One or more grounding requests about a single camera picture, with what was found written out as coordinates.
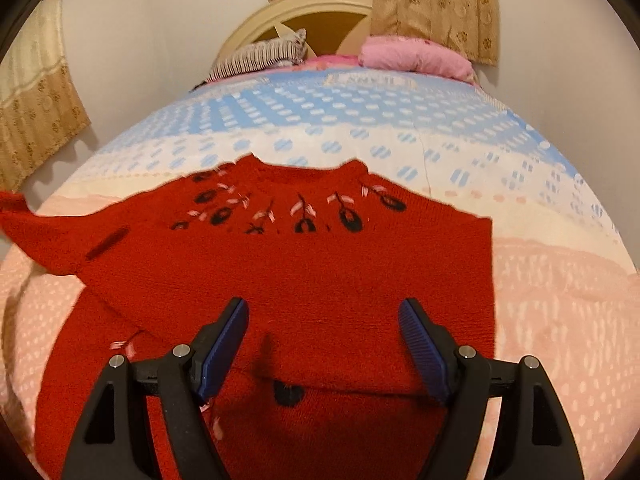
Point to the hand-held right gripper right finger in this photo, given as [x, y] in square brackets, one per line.
[425, 351]

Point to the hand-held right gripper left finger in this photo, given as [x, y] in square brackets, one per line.
[225, 346]

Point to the red knitted sweater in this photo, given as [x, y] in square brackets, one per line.
[300, 270]

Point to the patterned pastel bedspread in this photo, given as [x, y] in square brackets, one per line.
[550, 310]

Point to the striped pillow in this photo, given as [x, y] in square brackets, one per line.
[250, 57]

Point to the pink pillow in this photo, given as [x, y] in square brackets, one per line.
[415, 55]

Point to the pink bed sheet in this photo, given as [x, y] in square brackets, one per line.
[327, 61]

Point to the beige floral curtain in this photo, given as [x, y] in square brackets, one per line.
[430, 5]
[35, 100]

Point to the cream wooden headboard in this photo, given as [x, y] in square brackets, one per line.
[250, 25]

